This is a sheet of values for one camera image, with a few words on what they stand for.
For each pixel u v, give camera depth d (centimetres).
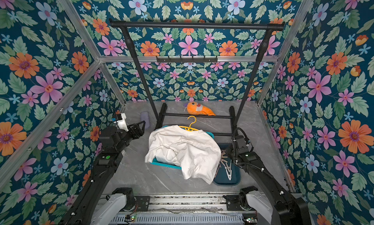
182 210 72
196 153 77
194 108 105
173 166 78
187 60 91
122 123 66
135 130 67
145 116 108
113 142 56
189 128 88
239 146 64
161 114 107
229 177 82
